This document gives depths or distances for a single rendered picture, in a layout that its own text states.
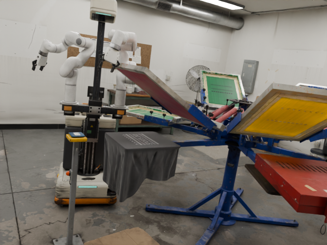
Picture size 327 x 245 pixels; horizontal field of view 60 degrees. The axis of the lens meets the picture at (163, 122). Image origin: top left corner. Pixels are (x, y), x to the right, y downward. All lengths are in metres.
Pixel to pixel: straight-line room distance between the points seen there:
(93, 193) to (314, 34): 5.18
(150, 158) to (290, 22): 5.34
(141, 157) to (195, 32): 5.43
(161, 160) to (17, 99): 4.08
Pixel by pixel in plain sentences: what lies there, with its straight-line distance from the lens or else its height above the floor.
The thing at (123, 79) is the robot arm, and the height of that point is 1.39.
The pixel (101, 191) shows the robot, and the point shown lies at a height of 0.19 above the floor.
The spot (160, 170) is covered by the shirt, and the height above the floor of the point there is 0.75.
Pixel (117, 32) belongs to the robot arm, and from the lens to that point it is 2.10.
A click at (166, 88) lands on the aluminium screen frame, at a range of 2.00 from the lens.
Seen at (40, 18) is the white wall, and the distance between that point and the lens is 5.85.
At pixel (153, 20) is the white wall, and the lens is 6.62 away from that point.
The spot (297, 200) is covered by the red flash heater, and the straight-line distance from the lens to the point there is 1.43.
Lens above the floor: 1.59
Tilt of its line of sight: 12 degrees down
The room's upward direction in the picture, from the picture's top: 8 degrees clockwise
